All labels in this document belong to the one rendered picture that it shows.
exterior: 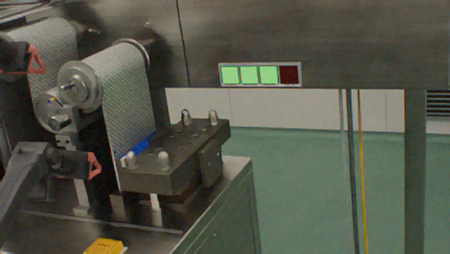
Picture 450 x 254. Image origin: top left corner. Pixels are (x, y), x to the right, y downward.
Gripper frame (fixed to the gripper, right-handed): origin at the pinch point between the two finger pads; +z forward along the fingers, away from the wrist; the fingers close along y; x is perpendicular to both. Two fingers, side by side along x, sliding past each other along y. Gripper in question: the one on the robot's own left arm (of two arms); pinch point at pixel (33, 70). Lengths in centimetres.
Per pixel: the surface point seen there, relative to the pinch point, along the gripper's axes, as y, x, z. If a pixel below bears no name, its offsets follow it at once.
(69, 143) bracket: -0.3, -12.9, 19.5
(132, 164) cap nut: 15.2, -15.4, 28.1
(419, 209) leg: 82, -10, 90
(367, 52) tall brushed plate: 71, 22, 43
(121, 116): 7.5, -1.5, 29.3
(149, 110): 7.3, 4.8, 42.5
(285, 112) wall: -35, 91, 288
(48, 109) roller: -11.1, -3.2, 20.1
